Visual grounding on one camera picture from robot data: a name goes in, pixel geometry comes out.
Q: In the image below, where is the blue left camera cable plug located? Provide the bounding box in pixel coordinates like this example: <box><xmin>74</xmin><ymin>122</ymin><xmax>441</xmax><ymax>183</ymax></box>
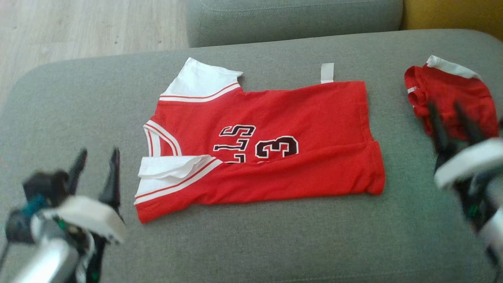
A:
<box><xmin>21</xmin><ymin>194</ymin><xmax>50</xmax><ymax>217</ymax></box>

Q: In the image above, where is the red basketball shorts white stripe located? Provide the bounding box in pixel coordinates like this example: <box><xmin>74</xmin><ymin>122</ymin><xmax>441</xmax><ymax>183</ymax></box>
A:
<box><xmin>404</xmin><ymin>55</ymin><xmax>501</xmax><ymax>143</ymax></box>

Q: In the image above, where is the grey fabric sofa seat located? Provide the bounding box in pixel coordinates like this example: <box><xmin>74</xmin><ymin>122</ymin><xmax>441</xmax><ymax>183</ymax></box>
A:
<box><xmin>0</xmin><ymin>29</ymin><xmax>503</xmax><ymax>283</ymax></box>

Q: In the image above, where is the grey sofa back cushion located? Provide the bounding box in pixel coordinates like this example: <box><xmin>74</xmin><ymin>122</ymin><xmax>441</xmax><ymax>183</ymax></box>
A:
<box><xmin>185</xmin><ymin>0</ymin><xmax>404</xmax><ymax>48</ymax></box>

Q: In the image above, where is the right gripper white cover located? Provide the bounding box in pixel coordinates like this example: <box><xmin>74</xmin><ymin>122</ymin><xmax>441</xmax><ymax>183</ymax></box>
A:
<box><xmin>426</xmin><ymin>101</ymin><xmax>503</xmax><ymax>232</ymax></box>

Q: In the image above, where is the yellow cushion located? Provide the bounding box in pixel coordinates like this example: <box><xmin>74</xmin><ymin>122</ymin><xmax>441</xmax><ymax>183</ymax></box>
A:
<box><xmin>400</xmin><ymin>0</ymin><xmax>503</xmax><ymax>42</ymax></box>

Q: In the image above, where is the red white basketball jersey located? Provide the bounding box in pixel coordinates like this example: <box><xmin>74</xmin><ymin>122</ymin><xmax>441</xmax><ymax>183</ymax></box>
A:
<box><xmin>134</xmin><ymin>57</ymin><xmax>387</xmax><ymax>225</ymax></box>

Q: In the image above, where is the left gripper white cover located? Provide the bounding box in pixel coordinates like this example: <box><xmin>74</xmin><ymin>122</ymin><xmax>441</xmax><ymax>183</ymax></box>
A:
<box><xmin>39</xmin><ymin>147</ymin><xmax>127</xmax><ymax>283</ymax></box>

